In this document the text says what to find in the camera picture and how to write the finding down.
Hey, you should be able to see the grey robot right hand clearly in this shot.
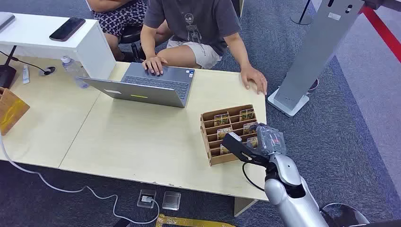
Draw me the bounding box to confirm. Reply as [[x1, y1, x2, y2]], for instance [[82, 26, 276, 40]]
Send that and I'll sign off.
[[255, 123, 287, 157]]

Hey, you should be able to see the person's left hand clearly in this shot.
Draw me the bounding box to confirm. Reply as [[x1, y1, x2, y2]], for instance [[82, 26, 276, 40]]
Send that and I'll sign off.
[[240, 65, 269, 96]]

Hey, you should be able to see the person's right hand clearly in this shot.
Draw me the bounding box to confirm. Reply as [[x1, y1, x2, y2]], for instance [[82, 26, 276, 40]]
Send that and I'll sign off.
[[142, 56, 168, 77]]

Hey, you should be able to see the seated person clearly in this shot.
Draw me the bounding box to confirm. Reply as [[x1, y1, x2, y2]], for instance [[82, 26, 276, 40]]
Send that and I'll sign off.
[[86, 0, 148, 62]]

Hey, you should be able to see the wooden slotted card holder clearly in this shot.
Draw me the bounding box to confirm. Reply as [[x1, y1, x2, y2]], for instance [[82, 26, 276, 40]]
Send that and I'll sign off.
[[200, 104, 260, 166]]

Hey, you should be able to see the grey open laptop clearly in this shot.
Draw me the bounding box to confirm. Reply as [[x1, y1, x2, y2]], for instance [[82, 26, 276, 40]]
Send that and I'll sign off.
[[78, 62, 196, 109]]

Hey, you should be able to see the black office chair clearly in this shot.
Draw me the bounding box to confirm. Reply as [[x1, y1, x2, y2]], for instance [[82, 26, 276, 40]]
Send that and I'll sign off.
[[118, 25, 147, 62]]

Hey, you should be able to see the grey kiosk stand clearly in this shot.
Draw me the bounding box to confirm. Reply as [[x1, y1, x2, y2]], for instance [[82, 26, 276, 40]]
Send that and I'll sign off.
[[267, 0, 366, 118]]

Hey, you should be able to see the white desk riser shelf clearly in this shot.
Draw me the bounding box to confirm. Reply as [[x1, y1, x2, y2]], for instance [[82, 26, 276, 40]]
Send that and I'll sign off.
[[0, 12, 117, 81]]

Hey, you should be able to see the wooden table leg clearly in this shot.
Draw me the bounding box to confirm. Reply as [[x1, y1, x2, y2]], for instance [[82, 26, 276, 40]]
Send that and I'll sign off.
[[233, 197, 260, 218]]

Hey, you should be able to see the black stanchion pole base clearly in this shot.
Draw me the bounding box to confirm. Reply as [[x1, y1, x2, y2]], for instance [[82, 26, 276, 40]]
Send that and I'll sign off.
[[290, 0, 314, 26]]

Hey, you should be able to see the clear plastic water bottle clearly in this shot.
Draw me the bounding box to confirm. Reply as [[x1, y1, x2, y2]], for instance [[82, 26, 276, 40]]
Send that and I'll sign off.
[[61, 55, 90, 89]]

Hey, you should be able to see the black smartphone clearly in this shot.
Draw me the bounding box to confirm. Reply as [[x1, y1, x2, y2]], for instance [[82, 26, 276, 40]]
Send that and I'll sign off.
[[49, 17, 87, 43]]

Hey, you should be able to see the metal floor socket lid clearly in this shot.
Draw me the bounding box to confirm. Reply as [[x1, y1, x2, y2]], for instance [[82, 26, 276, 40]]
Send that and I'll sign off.
[[161, 191, 182, 211]]

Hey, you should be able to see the yellow floor tape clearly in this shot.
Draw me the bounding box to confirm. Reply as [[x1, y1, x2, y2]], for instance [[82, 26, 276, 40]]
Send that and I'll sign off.
[[155, 213, 236, 227]]

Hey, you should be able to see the small white tube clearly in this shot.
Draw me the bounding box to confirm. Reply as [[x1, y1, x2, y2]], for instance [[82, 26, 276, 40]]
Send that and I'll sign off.
[[22, 64, 31, 85]]

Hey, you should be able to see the floor socket with plug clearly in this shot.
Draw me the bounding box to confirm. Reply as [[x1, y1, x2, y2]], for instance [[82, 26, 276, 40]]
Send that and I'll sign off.
[[136, 189, 157, 210]]

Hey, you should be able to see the brown wooden box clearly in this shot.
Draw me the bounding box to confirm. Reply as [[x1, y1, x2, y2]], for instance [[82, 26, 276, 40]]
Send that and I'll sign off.
[[0, 87, 31, 136]]

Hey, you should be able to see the closed grey laptop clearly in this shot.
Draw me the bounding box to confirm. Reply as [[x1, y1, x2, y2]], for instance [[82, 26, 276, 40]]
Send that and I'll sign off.
[[0, 11, 16, 33]]

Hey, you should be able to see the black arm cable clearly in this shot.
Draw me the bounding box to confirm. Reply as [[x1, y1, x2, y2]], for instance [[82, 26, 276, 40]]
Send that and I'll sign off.
[[242, 161, 267, 192]]

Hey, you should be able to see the grey desk cable grommet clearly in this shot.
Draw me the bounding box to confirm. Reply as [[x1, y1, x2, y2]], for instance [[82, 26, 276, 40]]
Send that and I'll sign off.
[[38, 66, 57, 77]]

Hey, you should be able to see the thin black desk cable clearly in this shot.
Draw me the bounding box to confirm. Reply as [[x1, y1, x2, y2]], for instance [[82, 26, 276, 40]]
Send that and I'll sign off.
[[0, 50, 52, 75]]

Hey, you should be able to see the white power cable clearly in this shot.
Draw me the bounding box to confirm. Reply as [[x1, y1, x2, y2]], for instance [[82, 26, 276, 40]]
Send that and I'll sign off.
[[0, 134, 161, 225]]

